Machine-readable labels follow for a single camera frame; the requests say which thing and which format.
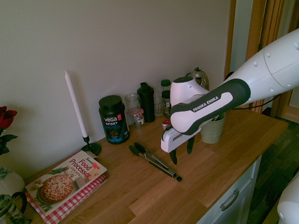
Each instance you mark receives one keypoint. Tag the dark spice jar green lid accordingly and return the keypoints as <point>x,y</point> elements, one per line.
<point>166,102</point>

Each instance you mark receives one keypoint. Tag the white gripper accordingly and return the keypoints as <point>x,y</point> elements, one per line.
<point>171,141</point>

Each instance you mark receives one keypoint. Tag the black shaker bottle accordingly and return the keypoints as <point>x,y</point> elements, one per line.
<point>146,104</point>

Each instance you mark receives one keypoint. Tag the white floral vase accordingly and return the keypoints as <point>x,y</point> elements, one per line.
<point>5,179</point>

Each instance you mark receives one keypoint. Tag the wooden door frame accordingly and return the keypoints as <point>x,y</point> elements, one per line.
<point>259,14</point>

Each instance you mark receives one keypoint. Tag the tall white candle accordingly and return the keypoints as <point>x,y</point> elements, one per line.
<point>75,105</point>

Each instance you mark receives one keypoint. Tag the green ribbed utensil holder cup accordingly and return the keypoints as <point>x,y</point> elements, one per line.
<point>212,133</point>

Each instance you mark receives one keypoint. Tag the red gingham cookbook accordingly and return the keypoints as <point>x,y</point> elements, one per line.
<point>66,214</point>

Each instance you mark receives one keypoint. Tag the stainless steel electric kettle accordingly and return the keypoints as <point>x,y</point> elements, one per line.
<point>200,78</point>

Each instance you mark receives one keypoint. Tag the empty clear glass jar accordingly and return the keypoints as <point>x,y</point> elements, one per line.
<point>132,101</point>

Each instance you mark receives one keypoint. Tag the black and steel tongs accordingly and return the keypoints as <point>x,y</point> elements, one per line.
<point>154,160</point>

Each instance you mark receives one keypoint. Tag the small red lid jar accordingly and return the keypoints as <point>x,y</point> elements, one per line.
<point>165,124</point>

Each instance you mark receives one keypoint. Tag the black Vega protein tub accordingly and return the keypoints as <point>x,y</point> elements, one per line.
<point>114,120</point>

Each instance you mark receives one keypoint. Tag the clear spice jar green lid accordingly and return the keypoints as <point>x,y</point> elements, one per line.
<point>165,85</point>

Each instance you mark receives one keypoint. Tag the black candle holder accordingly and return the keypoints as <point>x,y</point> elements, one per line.
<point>90,147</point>

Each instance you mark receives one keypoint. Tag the Food Processor cookbook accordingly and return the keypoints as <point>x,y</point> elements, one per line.
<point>63,181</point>

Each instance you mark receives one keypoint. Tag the small jar gingham lid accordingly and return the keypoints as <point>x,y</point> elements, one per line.
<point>138,117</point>

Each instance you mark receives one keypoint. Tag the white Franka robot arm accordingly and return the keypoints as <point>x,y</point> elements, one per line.
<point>267,66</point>

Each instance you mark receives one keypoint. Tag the clear drinking glass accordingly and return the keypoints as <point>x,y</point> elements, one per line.
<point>158,104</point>

